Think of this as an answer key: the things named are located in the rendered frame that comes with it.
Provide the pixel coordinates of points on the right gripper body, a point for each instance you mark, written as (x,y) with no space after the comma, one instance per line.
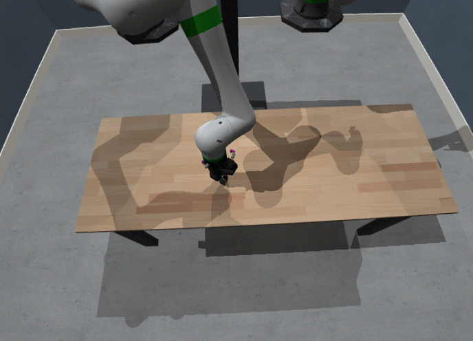
(224,166)

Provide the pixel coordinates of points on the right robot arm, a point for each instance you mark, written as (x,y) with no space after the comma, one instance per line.
(201,22)

